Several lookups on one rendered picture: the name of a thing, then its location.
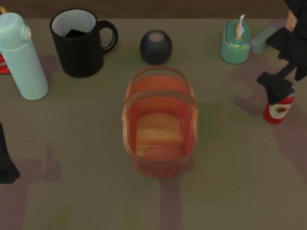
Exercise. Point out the red can with label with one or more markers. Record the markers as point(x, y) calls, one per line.
point(278, 112)

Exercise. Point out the red object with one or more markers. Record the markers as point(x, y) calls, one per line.
point(3, 65)

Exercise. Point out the pale grey-blue rectangular box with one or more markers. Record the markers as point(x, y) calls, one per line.
point(260, 42)

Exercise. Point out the teal tissue box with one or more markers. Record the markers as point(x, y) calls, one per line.
point(233, 51)

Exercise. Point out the white tissue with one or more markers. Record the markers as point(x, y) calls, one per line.
point(239, 28)

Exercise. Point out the dark round speaker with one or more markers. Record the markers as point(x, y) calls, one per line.
point(156, 49)

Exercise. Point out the black mug with white interior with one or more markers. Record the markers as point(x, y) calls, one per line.
point(79, 55)

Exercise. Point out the mint green thermos bottle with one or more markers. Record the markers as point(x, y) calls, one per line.
point(24, 62)

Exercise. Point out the small yellow object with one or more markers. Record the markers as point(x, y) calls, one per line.
point(2, 9)

